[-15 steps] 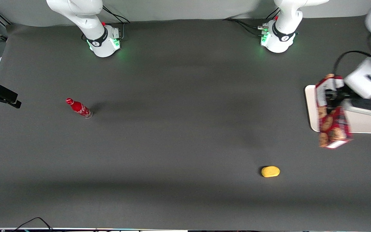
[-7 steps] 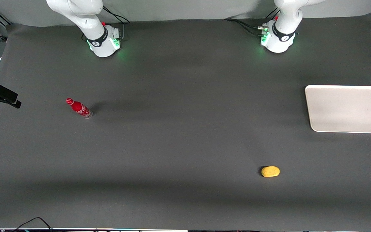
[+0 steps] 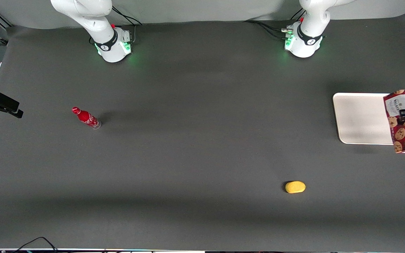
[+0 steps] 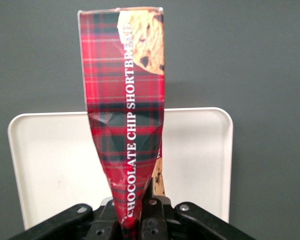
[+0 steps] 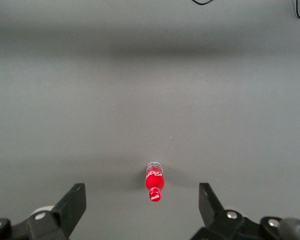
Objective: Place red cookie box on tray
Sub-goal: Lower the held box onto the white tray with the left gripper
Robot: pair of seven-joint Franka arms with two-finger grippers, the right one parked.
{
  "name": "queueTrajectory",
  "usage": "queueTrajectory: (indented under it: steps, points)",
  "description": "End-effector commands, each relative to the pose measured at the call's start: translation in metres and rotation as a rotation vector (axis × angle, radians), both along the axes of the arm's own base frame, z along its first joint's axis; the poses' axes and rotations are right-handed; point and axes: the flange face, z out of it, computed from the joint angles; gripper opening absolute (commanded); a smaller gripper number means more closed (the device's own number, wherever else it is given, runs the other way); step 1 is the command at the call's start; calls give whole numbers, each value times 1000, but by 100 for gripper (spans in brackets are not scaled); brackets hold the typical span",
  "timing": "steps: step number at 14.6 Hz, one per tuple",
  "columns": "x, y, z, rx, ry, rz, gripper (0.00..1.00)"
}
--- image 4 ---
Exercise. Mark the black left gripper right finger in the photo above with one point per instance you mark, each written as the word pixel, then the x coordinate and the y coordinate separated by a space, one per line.
pixel 153 220

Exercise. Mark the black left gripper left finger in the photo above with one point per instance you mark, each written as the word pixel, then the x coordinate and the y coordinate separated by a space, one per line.
pixel 105 225

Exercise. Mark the red tartan cookie box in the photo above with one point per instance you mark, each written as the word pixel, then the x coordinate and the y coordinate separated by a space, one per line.
pixel 110 100

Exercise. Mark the cream plastic tray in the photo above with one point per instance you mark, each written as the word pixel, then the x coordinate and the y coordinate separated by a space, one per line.
pixel 52 162

